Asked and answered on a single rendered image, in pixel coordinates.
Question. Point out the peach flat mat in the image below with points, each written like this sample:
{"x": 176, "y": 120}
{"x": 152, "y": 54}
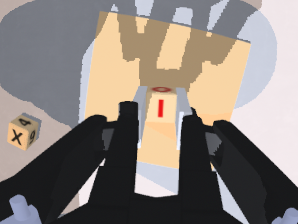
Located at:
{"x": 132, "y": 51}

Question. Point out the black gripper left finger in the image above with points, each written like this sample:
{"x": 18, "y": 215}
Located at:
{"x": 40, "y": 192}

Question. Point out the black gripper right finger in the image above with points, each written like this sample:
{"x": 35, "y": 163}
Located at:
{"x": 264, "y": 194}

